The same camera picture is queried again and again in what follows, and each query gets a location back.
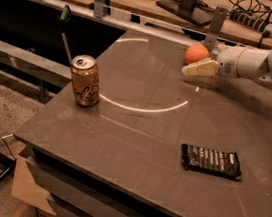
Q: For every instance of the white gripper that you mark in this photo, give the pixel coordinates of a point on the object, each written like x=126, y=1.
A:
x=227, y=64

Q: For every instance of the orange fruit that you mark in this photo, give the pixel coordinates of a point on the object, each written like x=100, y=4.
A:
x=195, y=53

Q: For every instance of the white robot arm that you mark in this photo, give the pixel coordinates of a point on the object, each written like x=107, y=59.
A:
x=254, y=64

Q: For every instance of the black rxbar chocolate wrapper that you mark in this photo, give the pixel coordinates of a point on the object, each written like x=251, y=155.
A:
x=213, y=162

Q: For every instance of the black monitor stand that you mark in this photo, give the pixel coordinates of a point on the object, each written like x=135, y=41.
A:
x=195, y=11

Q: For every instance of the gold soda can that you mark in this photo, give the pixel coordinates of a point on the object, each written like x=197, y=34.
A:
x=85, y=80

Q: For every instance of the metal bracket right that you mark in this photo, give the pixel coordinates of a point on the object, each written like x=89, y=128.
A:
x=215, y=27

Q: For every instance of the metal rail frame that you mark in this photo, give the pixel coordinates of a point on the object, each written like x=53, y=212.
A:
x=15, y=13

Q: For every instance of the green handled tool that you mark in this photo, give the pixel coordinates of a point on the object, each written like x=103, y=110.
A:
x=63, y=19

